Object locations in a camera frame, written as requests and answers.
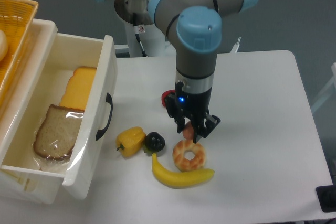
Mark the black device at table edge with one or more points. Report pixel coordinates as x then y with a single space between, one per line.
326 197

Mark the red bell pepper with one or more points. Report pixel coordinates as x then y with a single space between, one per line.
167 96

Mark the brown egg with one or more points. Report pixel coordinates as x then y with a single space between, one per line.
188 131

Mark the white drawer cabinet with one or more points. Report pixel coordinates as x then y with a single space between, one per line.
41 36

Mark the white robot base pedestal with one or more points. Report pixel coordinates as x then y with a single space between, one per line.
144 39

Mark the dark purple mangosteen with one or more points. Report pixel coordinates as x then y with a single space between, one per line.
153 143

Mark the yellow cheese slice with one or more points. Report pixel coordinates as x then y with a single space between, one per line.
78 88

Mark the open upper white drawer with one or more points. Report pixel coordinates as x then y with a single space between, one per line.
74 174

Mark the yellow banana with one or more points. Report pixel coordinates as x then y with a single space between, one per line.
179 179

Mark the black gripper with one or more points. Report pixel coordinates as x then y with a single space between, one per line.
195 108

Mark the yellow bell pepper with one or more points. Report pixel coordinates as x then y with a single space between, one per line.
130 141

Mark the black drawer handle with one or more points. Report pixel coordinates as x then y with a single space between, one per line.
107 118

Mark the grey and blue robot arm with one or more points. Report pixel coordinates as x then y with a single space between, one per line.
194 29

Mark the orange wicker basket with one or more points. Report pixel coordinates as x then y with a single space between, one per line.
16 19

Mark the brown bread slice in plastic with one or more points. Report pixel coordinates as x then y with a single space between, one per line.
56 137

